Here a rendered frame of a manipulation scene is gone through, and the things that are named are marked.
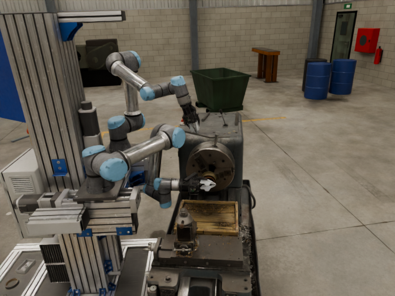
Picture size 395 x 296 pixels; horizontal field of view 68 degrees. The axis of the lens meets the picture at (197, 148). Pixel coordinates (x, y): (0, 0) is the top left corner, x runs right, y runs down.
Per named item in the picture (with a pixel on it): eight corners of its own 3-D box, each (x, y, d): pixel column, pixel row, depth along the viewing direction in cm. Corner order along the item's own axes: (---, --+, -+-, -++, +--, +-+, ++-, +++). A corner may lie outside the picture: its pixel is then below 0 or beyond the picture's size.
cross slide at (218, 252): (159, 239, 154) (158, 232, 152) (242, 244, 149) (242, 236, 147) (151, 263, 139) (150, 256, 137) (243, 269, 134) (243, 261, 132)
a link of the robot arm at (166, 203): (163, 198, 190) (161, 184, 185) (174, 205, 183) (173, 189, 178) (153, 204, 184) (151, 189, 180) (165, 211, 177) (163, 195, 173)
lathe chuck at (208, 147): (184, 180, 205) (191, 139, 192) (229, 188, 203) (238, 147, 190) (183, 187, 196) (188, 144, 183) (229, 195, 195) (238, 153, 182)
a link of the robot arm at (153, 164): (146, 120, 177) (139, 195, 188) (157, 123, 170) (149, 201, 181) (160, 120, 186) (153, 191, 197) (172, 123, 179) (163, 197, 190)
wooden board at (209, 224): (182, 204, 193) (181, 199, 192) (237, 206, 189) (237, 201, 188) (174, 235, 166) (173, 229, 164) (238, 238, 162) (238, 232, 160)
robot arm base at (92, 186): (81, 194, 152) (77, 177, 148) (90, 180, 166) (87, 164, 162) (110, 193, 153) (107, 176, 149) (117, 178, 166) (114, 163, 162)
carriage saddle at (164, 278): (160, 245, 158) (159, 236, 156) (248, 250, 153) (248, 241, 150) (145, 293, 131) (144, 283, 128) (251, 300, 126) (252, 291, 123)
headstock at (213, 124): (187, 152, 269) (186, 111, 253) (240, 153, 264) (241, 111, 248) (176, 186, 215) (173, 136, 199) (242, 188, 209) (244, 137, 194)
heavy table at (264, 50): (250, 75, 1124) (251, 47, 1084) (261, 74, 1130) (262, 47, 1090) (265, 83, 978) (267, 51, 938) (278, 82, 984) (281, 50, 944)
